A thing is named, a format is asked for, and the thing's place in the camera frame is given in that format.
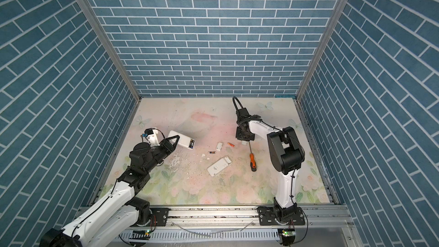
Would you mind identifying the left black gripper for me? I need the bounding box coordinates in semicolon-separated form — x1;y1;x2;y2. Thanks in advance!
143;135;180;175

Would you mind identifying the white remote control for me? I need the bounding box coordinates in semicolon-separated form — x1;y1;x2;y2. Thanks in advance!
168;130;195;149
207;156;232;177

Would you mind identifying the white battery cover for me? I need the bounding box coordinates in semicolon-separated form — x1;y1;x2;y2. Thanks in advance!
216;142;224;151

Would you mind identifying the orange handled screwdriver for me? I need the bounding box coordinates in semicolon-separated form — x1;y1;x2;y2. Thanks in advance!
248;142;257;172

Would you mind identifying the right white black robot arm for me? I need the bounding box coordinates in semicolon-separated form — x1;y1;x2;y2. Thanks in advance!
236;115;305;218

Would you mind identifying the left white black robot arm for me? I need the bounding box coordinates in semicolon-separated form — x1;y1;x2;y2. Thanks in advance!
40;135;180;247

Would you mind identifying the left controller board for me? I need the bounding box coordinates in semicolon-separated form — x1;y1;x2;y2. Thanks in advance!
129;230;152;242

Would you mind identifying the controller board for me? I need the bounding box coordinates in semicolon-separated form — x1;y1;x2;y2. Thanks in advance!
129;230;152;242
278;228;296;247

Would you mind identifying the right controller board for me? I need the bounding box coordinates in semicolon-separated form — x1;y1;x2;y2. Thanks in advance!
278;228;296;247

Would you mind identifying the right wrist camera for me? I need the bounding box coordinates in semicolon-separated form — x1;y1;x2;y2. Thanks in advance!
232;96;251;126

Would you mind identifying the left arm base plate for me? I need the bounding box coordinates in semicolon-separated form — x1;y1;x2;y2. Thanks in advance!
136;208;170;228

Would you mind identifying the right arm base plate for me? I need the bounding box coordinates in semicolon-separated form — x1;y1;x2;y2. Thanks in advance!
256;205;306;226

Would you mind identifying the grey loose cable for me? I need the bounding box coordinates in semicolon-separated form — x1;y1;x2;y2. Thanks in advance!
170;221;254;236

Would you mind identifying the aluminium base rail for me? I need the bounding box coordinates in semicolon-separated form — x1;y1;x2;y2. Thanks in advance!
126;204;362;246

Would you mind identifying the right aluminium corner post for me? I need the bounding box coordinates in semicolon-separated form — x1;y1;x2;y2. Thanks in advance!
296;0;348;102

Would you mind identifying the aluminium corner post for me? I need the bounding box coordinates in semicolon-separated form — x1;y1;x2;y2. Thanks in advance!
296;0;348;102
76;0;141;102

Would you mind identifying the left aluminium corner post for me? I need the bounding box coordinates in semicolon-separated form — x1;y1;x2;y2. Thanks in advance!
76;0;141;102

